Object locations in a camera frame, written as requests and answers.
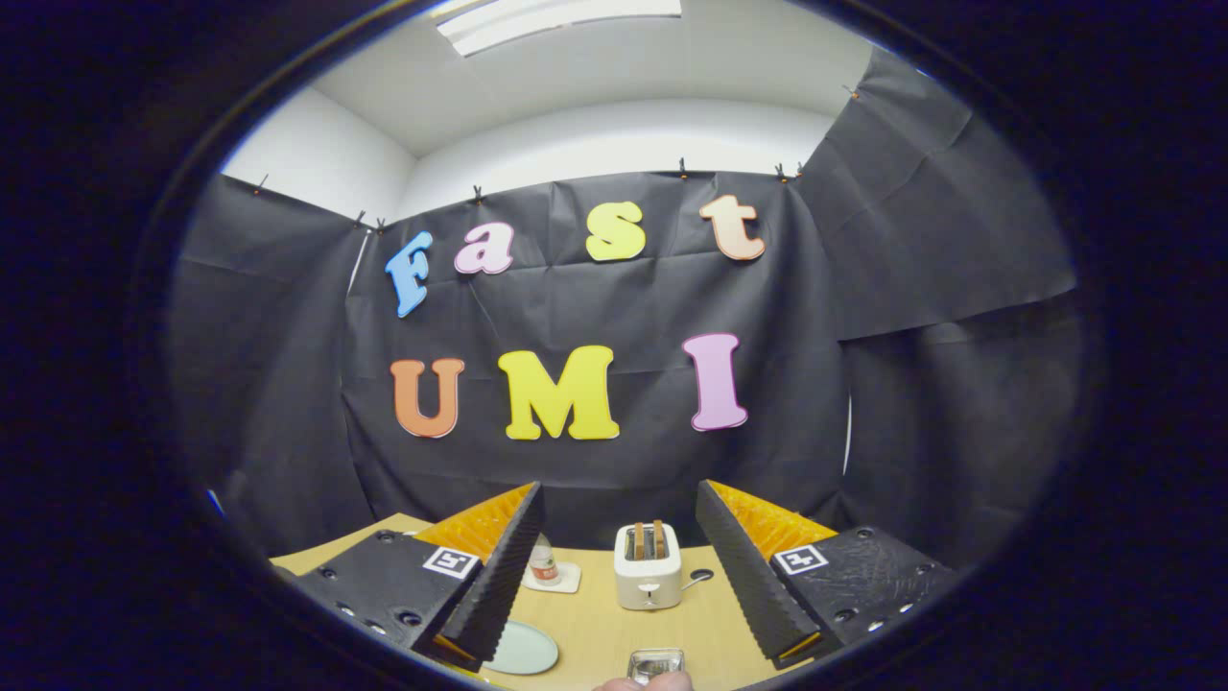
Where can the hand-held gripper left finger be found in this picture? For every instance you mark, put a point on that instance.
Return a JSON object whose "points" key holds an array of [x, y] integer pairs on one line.
{"points": [[504, 566]]}

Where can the metal toast rack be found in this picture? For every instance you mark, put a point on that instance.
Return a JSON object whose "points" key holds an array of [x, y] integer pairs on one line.
{"points": [[655, 662]]}

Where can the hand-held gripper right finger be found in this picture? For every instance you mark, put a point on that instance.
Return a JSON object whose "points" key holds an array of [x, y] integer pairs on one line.
{"points": [[739, 566]]}

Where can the white toaster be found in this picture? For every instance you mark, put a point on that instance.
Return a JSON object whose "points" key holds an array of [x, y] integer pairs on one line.
{"points": [[648, 581]]}

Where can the toasted bread slice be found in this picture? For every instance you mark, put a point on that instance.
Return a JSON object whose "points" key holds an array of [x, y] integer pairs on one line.
{"points": [[659, 539], [636, 542]]}

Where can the ceiling light panel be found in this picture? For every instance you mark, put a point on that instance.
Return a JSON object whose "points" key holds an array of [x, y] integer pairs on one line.
{"points": [[547, 19]]}

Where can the white square coaster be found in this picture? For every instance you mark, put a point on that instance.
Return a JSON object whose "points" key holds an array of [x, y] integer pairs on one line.
{"points": [[571, 581]]}

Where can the pale green plate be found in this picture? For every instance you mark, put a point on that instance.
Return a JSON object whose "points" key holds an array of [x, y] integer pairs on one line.
{"points": [[526, 650]]}

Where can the clear water bottle red cap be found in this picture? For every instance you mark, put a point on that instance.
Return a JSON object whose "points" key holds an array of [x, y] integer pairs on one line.
{"points": [[545, 566]]}

